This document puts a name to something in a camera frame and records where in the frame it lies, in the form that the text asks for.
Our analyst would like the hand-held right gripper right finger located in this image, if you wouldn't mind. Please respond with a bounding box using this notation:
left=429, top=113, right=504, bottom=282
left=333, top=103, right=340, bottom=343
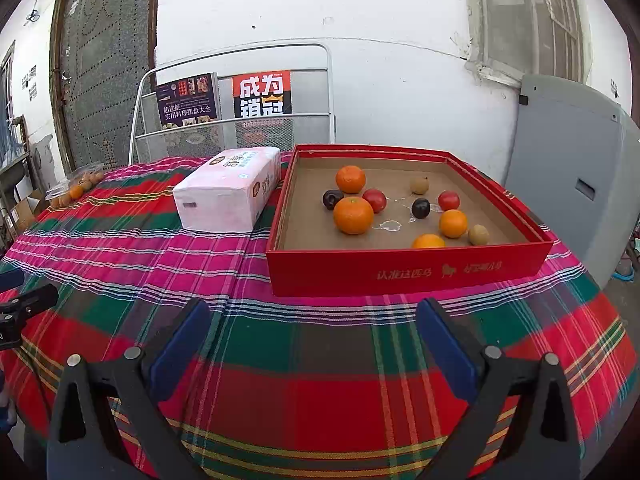
left=417, top=297, right=583, bottom=480

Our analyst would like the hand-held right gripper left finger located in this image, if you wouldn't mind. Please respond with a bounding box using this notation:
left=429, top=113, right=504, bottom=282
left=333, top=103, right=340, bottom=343
left=46, top=298, right=212, bottom=480

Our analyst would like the red cardboard box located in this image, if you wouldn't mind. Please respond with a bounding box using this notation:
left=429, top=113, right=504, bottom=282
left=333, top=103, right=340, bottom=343
left=265, top=144, right=555, bottom=298

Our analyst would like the pile of small brown fruits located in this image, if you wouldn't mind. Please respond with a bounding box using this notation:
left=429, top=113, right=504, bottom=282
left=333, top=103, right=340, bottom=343
left=50, top=170, right=106, bottom=208

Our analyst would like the person's left hand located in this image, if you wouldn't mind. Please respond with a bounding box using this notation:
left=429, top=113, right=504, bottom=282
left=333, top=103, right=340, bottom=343
left=0, top=367, right=18, bottom=431

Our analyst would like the brown cardboard carton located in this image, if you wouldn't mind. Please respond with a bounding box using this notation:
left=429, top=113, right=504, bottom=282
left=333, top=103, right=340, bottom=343
left=7, top=187, right=51, bottom=233

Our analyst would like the clear plastic clamshell box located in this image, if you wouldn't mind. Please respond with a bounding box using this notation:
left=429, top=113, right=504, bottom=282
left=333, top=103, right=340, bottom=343
left=45, top=162, right=106, bottom=208

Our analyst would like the metal workbench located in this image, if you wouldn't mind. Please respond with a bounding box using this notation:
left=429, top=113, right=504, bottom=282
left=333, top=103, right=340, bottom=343
left=0, top=145, right=36, bottom=241

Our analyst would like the plaid tablecloth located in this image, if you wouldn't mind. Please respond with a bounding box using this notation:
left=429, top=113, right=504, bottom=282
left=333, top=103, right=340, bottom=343
left=0, top=150, right=628, bottom=480

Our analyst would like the white tissue pack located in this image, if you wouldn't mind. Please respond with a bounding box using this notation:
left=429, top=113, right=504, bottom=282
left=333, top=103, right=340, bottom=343
left=172, top=146, right=282, bottom=233

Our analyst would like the blue framed window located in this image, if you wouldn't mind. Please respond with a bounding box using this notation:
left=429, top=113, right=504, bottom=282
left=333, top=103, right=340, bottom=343
left=0, top=52, right=13, bottom=136

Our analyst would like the green studded metal door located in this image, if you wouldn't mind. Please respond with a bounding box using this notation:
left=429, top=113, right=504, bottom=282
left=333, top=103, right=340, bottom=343
left=50, top=0, right=163, bottom=173

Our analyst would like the dark blue cookbook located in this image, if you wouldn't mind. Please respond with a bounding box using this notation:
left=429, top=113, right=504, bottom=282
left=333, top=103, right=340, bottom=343
left=155, top=72, right=222, bottom=156

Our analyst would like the white metal mesh rack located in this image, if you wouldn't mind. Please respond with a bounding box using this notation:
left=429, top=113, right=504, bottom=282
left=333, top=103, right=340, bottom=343
left=128, top=43, right=336, bottom=165

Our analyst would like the red and black book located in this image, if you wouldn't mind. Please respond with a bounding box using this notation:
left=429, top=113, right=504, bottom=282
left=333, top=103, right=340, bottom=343
left=231, top=70, right=293, bottom=151

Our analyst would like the barred window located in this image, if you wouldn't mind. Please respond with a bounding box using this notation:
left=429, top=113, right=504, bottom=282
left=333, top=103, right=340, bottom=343
left=465, top=0, right=593, bottom=88

